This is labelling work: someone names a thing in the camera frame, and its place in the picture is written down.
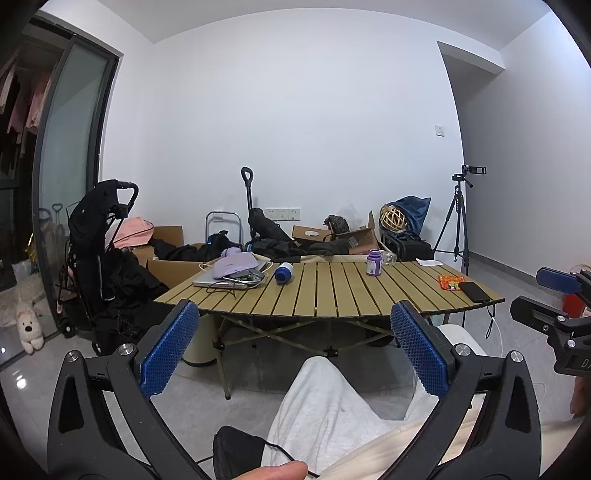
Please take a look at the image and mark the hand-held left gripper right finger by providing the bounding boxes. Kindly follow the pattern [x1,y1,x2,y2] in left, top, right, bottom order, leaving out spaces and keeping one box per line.
[383,300,542,480]

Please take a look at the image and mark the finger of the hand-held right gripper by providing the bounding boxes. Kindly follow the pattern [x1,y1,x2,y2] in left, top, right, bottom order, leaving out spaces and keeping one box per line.
[536,265,591,296]
[510,295,591,344]

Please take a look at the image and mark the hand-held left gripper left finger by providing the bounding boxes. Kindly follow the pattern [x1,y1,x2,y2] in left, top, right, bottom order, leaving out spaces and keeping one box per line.
[47,299,218,480]

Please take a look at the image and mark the person's right hand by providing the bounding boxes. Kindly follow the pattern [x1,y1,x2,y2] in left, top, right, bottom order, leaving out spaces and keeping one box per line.
[569,381,588,418]

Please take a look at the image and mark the person's left hand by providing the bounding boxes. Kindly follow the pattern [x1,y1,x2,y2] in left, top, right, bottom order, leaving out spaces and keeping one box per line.
[238,460,309,480]

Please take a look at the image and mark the red container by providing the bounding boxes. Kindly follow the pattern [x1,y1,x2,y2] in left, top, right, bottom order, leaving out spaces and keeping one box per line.
[562,291,586,318]

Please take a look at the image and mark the cream round bin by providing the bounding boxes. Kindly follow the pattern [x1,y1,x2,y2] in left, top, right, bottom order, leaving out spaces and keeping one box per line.
[182,311,220,368]

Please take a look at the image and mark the black phone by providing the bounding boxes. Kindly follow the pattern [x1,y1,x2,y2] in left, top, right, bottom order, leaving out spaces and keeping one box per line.
[458,282,491,304]

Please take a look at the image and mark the large cardboard box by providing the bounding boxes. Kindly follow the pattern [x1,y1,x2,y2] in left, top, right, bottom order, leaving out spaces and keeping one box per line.
[147,257,219,291]

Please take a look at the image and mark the silver laptop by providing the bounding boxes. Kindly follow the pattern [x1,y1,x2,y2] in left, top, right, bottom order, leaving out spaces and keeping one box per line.
[192,263,274,289]

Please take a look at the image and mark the black clothes pile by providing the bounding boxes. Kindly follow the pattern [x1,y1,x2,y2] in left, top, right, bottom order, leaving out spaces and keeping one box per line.
[150,231,232,264]

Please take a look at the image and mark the black case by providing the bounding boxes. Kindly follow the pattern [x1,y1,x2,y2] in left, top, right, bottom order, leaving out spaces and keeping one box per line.
[381,229,435,262]

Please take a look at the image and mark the lilac pouch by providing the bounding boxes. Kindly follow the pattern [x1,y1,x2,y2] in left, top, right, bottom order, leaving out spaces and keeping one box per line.
[211,253,260,280]

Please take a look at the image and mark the white pants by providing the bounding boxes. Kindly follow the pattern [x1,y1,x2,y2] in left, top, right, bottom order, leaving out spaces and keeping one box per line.
[261,323,591,480]

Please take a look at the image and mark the black stroller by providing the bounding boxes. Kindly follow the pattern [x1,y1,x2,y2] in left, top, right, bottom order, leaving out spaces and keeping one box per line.
[56,180,169,356]

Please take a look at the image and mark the folding wooden slat table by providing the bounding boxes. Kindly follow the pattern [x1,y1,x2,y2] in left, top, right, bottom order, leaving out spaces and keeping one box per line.
[154,261,506,400]

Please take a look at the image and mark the black tripod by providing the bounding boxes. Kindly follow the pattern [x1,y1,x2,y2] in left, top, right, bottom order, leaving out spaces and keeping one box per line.
[431,173,474,277]

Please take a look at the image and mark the pink bag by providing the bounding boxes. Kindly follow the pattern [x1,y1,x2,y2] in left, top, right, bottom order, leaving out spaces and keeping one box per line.
[113,217,155,249]

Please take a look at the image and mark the black pouch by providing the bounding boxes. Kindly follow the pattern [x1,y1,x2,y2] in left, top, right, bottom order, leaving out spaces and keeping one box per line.
[212,425,280,480]

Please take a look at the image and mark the open cardboard box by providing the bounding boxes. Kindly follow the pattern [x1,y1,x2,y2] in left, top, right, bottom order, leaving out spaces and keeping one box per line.
[292,211,382,257]

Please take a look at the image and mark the woven rattan ball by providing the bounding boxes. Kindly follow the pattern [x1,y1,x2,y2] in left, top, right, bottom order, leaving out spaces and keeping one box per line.
[379,204,411,234]

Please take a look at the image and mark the grey folding stool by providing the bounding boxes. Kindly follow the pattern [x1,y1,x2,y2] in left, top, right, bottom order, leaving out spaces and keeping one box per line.
[204,211,244,247]

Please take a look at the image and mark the white plush dog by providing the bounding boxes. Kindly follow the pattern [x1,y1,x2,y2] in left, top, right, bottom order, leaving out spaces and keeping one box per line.
[16,302,45,355]

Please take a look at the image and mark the blue bag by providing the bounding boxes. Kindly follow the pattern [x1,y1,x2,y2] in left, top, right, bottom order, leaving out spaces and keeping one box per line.
[388,196,431,237]

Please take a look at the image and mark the black folded wagon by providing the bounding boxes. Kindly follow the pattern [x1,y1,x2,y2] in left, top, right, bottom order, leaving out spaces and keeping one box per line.
[240,167,352,261]

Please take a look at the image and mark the glass sliding door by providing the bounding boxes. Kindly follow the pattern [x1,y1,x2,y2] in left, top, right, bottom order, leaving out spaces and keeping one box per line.
[30,34,124,324]

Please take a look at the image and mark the hanging clothes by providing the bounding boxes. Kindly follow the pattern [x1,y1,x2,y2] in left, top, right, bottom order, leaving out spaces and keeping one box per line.
[0,44,58,176]

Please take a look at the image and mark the white charging cable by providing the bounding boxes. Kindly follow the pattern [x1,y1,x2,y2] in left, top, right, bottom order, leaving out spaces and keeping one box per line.
[482,300,502,352]

